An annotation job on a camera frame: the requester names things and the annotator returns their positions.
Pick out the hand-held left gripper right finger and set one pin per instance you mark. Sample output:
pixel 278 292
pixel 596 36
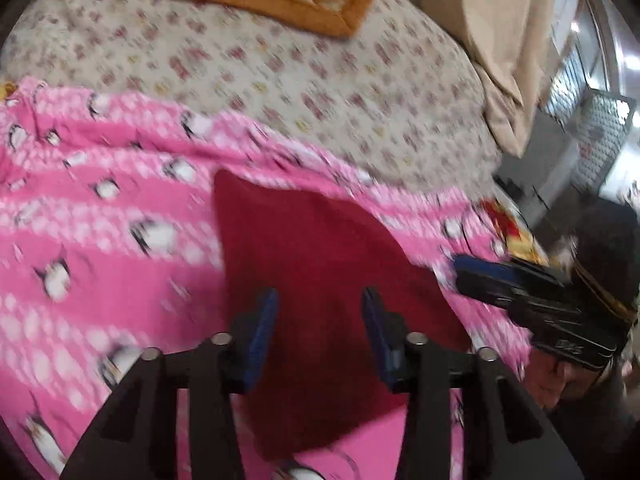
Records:
pixel 376 332

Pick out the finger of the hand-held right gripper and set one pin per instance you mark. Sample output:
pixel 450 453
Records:
pixel 492 287
pixel 482 265

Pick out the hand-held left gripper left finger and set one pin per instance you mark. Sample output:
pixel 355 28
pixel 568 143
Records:
pixel 260 332

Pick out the dark red small garment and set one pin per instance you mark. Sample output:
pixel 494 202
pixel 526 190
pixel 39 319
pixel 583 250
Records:
pixel 310 260

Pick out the person's right hand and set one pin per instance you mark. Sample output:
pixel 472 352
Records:
pixel 552 377

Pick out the yellow plush bear red shirt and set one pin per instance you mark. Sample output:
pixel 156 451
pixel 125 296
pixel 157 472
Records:
pixel 510 230

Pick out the person's dark clothing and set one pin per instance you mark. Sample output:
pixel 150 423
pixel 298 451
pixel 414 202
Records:
pixel 610 410

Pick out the white grid panel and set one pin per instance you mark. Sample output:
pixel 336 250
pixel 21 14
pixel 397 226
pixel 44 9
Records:
pixel 607 140

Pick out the pink penguin print blanket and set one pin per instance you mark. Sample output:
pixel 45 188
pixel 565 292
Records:
pixel 100 200

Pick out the beige cloth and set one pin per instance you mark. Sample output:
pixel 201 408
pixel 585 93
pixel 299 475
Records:
pixel 480 10

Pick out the floral bed sheet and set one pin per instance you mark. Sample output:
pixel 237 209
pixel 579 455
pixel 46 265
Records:
pixel 250 70

